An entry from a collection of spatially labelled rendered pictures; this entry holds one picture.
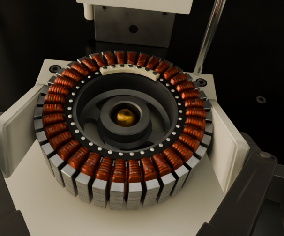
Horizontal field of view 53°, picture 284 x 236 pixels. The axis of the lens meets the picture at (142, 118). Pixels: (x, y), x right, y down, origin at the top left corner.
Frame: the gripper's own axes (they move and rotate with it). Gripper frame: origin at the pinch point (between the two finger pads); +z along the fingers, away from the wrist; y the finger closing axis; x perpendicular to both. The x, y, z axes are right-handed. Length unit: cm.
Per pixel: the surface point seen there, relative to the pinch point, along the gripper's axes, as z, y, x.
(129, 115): -0.2, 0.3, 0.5
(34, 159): -0.8, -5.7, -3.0
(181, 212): -3.3, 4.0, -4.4
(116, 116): -0.1, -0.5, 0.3
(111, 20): 11.0, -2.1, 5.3
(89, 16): 12.1, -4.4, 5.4
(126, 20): 10.9, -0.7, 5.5
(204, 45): 5.9, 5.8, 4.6
